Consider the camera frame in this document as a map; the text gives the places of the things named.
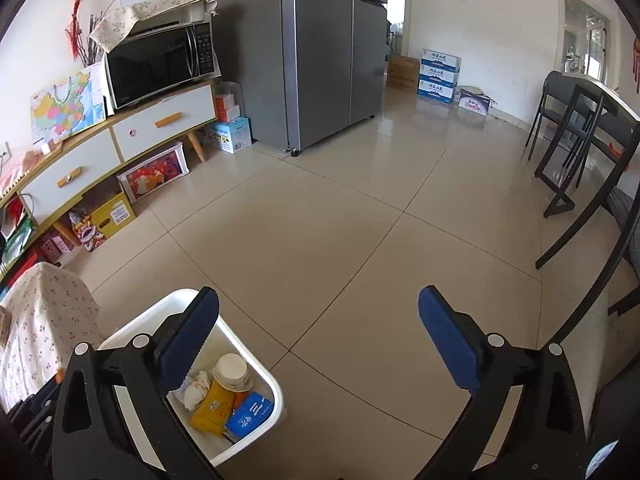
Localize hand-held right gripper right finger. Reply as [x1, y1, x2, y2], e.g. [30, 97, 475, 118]
[417, 285, 590, 480]

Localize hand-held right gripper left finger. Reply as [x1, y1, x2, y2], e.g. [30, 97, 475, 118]
[50, 286, 221, 480]

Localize white tissue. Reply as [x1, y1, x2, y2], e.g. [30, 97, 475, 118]
[182, 370, 213, 410]

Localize white paper cup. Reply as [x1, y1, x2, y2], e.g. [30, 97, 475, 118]
[211, 353, 253, 392]

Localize yellow packet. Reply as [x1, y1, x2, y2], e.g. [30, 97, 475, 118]
[189, 380, 236, 436]

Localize light blue packet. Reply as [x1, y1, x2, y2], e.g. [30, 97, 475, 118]
[225, 391, 275, 437]

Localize white plastic bin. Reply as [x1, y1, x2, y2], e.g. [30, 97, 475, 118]
[97, 288, 285, 467]

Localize cherry print tablecloth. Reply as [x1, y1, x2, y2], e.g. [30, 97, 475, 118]
[0, 260, 103, 413]

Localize yellow printed carton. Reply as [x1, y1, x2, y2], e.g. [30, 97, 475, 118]
[70, 192, 137, 252]

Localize red gift box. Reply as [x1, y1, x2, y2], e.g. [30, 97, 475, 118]
[116, 142, 191, 204]

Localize blue and white carton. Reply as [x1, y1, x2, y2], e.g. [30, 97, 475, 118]
[205, 116, 252, 154]

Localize wooden cabinet with white drawers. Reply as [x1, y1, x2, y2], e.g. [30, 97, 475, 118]
[0, 79, 218, 246]

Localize pink cloth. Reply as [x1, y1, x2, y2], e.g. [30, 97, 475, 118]
[0, 155, 26, 196]

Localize blue water carton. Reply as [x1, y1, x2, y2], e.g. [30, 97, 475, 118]
[416, 79, 456, 103]
[420, 49, 462, 71]
[419, 64, 460, 87]

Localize black dining table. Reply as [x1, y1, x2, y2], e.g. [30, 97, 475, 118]
[535, 75, 640, 333]

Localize black chair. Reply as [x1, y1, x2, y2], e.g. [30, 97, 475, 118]
[525, 71, 617, 218]

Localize map printed bag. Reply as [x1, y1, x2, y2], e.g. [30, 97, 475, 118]
[30, 64, 108, 145]

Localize brown cardboard carton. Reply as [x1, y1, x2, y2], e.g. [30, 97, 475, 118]
[386, 54, 421, 93]

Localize black microwave oven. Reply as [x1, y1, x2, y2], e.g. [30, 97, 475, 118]
[103, 20, 221, 111]

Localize grey refrigerator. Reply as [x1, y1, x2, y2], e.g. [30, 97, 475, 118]
[210, 0, 390, 158]

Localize dried twigs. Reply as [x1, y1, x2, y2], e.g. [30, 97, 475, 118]
[85, 2, 117, 68]

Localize floral cloth cover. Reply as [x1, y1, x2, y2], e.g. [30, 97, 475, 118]
[89, 0, 218, 53]

